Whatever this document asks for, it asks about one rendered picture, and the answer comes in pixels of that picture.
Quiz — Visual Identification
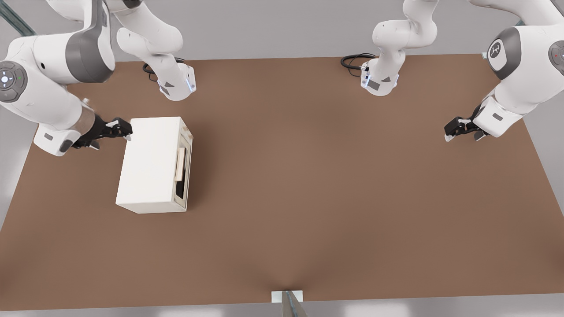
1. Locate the white oven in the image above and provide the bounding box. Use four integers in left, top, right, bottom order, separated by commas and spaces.
115, 116, 193, 214

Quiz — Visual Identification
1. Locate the oven door with pale handle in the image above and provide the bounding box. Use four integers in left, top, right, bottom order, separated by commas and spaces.
173, 117, 193, 213

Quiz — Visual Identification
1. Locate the black cable loop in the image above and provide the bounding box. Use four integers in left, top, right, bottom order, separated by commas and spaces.
142, 57, 186, 83
340, 53, 378, 78

